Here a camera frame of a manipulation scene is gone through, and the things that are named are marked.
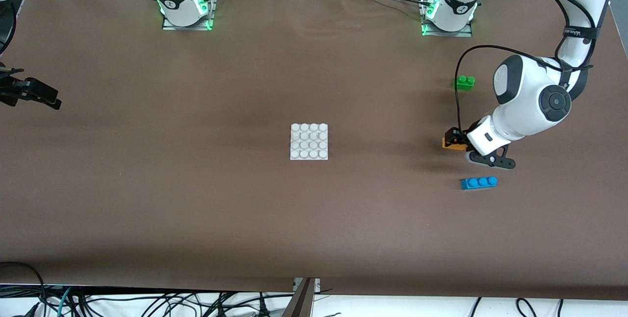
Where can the brown table cover sheet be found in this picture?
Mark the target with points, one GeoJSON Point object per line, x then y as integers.
{"type": "Point", "coordinates": [314, 219]}

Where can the green two-stud block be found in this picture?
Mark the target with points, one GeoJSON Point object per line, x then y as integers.
{"type": "Point", "coordinates": [462, 83]}

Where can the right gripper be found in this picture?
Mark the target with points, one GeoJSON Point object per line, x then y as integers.
{"type": "Point", "coordinates": [19, 89]}

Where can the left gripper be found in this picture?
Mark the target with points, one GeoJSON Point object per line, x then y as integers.
{"type": "Point", "coordinates": [457, 136]}

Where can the blue three-stud block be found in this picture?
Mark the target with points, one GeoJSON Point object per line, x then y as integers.
{"type": "Point", "coordinates": [478, 183]}

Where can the small metal bracket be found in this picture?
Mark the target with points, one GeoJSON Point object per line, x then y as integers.
{"type": "Point", "coordinates": [317, 285]}

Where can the yellow two-stud block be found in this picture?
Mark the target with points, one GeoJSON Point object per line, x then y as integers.
{"type": "Point", "coordinates": [454, 147]}

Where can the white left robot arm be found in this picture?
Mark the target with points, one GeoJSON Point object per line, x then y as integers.
{"type": "Point", "coordinates": [525, 91]}

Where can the brown table leg post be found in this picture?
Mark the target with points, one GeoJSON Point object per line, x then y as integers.
{"type": "Point", "coordinates": [299, 304]}

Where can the white studded base plate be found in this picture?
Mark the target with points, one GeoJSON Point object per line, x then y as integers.
{"type": "Point", "coordinates": [309, 143]}

